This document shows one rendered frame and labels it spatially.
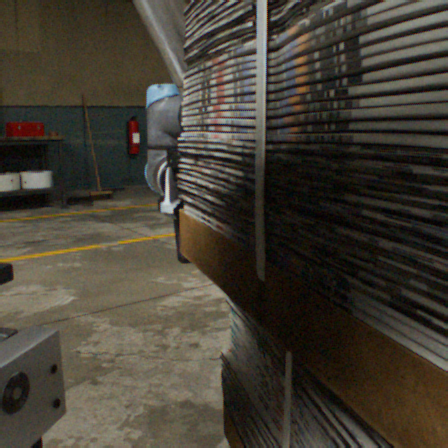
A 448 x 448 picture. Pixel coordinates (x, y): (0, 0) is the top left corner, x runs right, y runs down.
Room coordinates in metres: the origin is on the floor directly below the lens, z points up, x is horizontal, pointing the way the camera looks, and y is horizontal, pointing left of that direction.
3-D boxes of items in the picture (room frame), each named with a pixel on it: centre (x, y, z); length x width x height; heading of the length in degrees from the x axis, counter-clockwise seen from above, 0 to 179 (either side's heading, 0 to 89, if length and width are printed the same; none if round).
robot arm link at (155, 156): (0.85, 0.10, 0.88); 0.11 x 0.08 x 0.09; 18
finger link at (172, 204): (0.59, 0.07, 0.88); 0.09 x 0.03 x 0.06; 171
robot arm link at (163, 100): (0.83, 0.09, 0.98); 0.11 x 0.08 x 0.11; 45
